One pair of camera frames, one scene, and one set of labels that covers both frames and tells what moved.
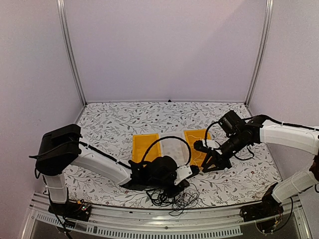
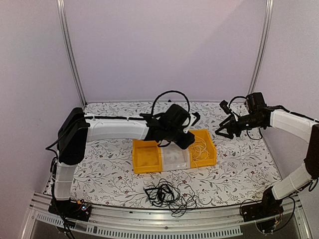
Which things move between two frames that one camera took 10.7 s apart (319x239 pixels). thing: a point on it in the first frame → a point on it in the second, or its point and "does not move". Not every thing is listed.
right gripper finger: (209, 160) → (223, 127)
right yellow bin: (197, 156) does not move
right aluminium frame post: (262, 51) does not move
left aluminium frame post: (68, 41) does not move
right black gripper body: (221, 160) → (238, 131)
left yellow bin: (141, 142) does not move
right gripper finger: (213, 168) → (230, 136)
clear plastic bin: (176, 145) does not move
